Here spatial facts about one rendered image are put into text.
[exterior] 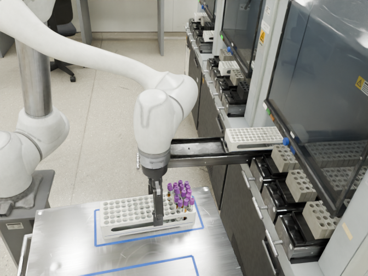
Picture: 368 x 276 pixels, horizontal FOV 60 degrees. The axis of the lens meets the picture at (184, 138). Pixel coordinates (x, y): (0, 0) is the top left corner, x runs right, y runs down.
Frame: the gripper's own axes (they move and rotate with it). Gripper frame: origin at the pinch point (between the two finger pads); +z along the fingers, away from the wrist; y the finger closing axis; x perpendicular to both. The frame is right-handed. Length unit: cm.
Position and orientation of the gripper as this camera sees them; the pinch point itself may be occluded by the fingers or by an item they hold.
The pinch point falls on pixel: (155, 207)
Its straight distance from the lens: 105.2
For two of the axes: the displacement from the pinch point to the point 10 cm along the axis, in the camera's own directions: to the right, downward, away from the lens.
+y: 2.2, 6.0, -7.7
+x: 9.7, -1.0, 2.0
